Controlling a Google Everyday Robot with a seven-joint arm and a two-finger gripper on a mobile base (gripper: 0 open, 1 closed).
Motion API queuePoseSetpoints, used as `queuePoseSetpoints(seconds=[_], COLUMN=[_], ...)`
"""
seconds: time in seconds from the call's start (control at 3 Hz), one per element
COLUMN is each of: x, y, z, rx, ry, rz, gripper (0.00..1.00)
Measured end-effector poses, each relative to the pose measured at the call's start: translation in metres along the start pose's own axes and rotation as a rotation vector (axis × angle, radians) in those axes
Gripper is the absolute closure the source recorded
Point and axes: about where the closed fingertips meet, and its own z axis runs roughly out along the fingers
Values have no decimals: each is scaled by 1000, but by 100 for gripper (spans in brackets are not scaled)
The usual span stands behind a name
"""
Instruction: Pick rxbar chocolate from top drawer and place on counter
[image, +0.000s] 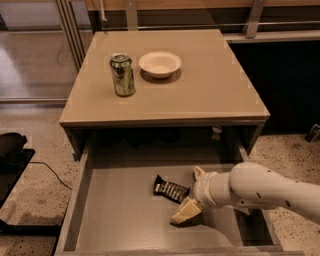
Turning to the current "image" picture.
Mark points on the grey cabinet with countertop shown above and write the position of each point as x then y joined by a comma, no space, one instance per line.
210,89

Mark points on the open grey top drawer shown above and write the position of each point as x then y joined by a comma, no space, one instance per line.
113,211

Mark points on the small drawer lock latch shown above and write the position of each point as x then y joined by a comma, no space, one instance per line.
216,132

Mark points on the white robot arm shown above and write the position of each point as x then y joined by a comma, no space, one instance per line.
249,185

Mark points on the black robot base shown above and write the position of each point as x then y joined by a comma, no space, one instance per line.
14,158

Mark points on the metal railing frame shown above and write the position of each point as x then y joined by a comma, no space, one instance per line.
239,20

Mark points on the dark object on floor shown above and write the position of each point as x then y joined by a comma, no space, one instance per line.
313,133

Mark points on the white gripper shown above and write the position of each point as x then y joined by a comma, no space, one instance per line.
202,188

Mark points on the green soda can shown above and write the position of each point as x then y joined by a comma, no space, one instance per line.
122,74

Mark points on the white paper bowl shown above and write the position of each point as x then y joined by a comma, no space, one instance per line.
160,64

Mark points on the black rxbar chocolate wrapper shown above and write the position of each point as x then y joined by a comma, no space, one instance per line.
172,191

